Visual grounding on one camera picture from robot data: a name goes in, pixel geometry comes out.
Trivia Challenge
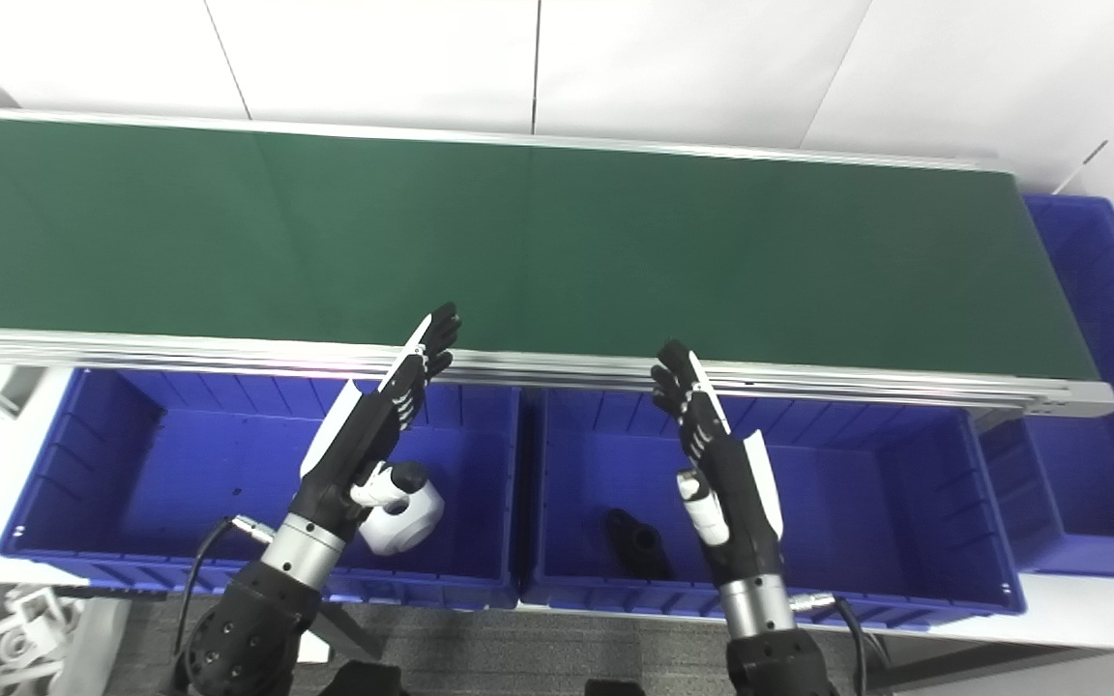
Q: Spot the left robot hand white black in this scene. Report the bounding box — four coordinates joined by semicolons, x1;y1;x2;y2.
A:
288;303;461;547

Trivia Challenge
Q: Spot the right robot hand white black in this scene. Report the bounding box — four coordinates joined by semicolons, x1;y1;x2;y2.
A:
651;338;785;586

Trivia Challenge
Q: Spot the white cylindrical plastic part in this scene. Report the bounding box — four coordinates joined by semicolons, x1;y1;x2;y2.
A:
359;474;445;557

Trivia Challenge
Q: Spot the black plastic part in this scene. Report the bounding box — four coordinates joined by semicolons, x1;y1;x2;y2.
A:
605;509;674;581

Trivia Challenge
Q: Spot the blue plastic bin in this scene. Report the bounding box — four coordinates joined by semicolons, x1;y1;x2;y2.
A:
516;387;1027;620
0;367;524;610
978;195;1114;581

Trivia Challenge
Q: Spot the green conveyor belt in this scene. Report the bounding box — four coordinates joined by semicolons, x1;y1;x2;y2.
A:
0;116;1099;380
0;108;1114;419

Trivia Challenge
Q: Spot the clear box with white parts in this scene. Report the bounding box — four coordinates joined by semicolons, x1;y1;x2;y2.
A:
0;580;132;696

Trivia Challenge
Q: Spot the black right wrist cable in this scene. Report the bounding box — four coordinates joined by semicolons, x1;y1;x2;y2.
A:
789;593;892;696

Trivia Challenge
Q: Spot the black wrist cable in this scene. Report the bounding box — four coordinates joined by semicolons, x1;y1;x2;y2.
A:
175;515;278;668
789;593;892;696

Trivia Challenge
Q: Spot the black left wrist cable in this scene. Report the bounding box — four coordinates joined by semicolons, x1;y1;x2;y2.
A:
175;515;278;668

